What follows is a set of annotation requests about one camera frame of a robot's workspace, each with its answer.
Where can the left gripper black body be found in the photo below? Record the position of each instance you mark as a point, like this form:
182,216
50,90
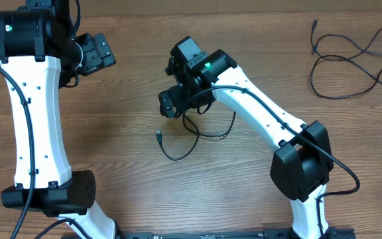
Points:
91,58

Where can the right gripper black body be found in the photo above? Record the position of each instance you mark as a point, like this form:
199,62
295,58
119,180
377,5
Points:
175,94

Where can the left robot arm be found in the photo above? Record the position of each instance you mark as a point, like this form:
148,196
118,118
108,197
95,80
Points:
40,53

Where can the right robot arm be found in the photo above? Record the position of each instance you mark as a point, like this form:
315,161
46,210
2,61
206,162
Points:
301,165

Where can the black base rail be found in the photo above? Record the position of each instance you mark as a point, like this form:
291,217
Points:
332,233

